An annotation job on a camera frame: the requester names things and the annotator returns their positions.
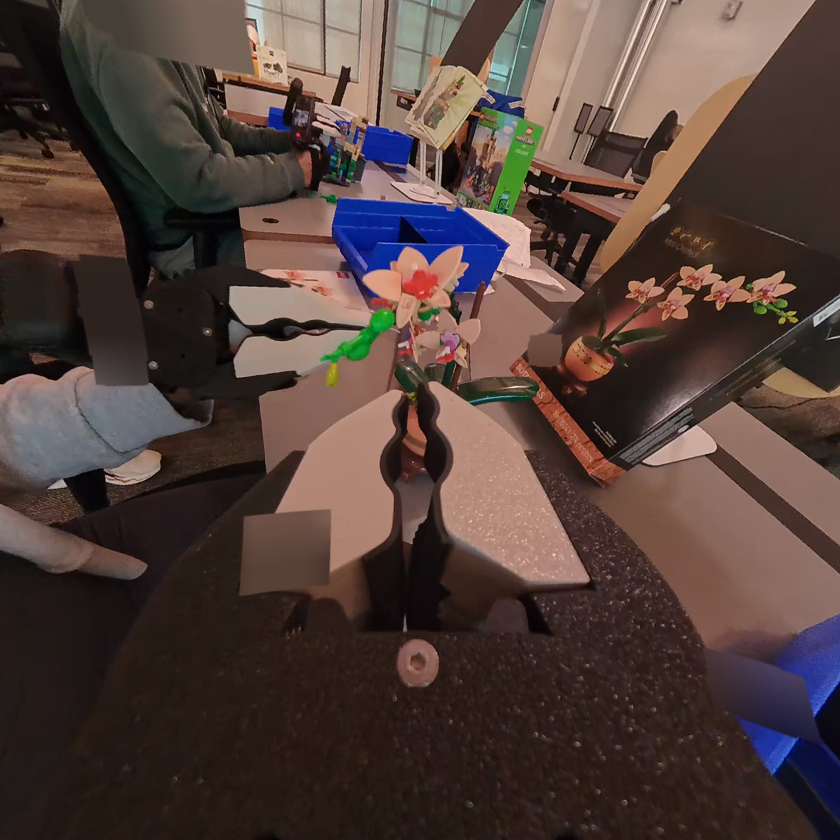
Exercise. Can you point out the grey desk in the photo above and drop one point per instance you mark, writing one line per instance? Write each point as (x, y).
(656, 525)
(295, 216)

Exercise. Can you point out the blue plastic bin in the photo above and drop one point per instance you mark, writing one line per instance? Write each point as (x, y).
(387, 148)
(367, 236)
(827, 643)

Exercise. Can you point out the white picture box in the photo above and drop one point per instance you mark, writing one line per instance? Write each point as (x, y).
(270, 65)

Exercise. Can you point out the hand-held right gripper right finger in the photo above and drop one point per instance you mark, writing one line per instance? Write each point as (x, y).
(499, 512)

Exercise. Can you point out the black framed signs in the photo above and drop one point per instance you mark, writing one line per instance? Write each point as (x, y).
(594, 118)

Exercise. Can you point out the green toy set box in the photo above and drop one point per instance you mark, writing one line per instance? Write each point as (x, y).
(499, 164)

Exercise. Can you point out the open instruction booklet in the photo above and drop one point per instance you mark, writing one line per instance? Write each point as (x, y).
(446, 105)

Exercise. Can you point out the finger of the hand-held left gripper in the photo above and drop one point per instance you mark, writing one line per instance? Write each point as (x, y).
(275, 303)
(275, 358)

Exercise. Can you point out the white paper bag heap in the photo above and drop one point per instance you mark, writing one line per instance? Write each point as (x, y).
(512, 229)

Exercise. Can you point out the white sneaker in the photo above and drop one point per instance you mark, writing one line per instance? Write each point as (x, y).
(134, 467)

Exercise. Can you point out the person's light grey sweatshirt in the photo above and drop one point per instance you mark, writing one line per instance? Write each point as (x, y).
(65, 544)

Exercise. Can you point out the wood-edged office table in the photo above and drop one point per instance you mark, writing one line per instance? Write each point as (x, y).
(590, 174)

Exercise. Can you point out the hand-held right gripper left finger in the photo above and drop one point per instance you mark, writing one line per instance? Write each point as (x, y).
(354, 472)

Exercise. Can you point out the clear booklet stand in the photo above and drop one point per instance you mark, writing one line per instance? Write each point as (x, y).
(420, 190)

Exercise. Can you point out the black orchid set box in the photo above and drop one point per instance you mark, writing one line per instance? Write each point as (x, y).
(689, 380)

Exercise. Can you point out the toy brick orchid plant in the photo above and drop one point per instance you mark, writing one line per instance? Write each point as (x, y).
(439, 262)

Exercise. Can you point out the white box stand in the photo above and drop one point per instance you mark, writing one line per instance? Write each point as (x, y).
(682, 446)

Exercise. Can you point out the black office chair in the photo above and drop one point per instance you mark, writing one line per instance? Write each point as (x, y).
(26, 111)
(613, 151)
(124, 216)

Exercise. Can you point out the toy brick building model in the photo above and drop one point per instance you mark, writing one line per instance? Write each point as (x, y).
(344, 161)

